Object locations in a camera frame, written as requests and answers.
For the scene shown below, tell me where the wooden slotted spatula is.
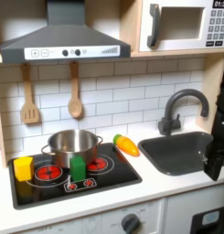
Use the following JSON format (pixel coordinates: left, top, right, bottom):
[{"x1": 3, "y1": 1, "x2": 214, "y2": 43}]
[{"x1": 20, "y1": 62, "x2": 41, "y2": 125}]

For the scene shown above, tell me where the black stove top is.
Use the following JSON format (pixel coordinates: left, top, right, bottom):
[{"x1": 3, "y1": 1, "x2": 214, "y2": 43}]
[{"x1": 7, "y1": 142, "x2": 144, "y2": 210}]

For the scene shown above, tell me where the dark grey tap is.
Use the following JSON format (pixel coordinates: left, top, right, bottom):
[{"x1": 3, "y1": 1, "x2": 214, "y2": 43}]
[{"x1": 157, "y1": 89, "x2": 210, "y2": 136}]

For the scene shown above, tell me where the wooden spoon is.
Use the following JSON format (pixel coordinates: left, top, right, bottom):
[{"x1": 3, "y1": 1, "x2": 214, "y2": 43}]
[{"x1": 67, "y1": 60, "x2": 84, "y2": 119}]

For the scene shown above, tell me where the toy carrot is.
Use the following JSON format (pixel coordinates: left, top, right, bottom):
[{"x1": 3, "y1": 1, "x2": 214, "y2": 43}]
[{"x1": 112, "y1": 133, "x2": 141, "y2": 157}]

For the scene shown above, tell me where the yellow block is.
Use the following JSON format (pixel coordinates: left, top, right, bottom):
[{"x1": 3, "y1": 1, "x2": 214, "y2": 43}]
[{"x1": 13, "y1": 156, "x2": 36, "y2": 183}]

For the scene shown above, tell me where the green block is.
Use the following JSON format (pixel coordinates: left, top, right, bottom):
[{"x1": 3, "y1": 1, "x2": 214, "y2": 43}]
[{"x1": 69, "y1": 155, "x2": 87, "y2": 183}]

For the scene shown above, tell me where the black dishwasher panel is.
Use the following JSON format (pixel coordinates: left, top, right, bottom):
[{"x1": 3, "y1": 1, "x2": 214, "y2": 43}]
[{"x1": 189, "y1": 206, "x2": 224, "y2": 234}]

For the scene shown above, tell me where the grey range hood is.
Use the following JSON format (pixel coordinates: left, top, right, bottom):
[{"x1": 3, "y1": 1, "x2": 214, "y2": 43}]
[{"x1": 0, "y1": 0, "x2": 132, "y2": 65}]

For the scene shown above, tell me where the white toy microwave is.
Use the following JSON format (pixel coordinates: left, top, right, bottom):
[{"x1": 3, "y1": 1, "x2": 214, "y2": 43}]
[{"x1": 138, "y1": 0, "x2": 224, "y2": 53}]

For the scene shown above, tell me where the steel pot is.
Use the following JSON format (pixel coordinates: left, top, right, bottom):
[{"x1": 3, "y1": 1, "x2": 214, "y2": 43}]
[{"x1": 40, "y1": 129, "x2": 104, "y2": 169}]

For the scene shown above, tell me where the grey oven knob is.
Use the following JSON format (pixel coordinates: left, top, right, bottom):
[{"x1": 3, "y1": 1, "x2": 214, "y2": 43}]
[{"x1": 121, "y1": 213, "x2": 141, "y2": 234}]

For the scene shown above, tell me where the dark grey sink basin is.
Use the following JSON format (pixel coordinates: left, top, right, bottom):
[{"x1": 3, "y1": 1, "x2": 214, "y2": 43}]
[{"x1": 137, "y1": 131, "x2": 224, "y2": 176}]

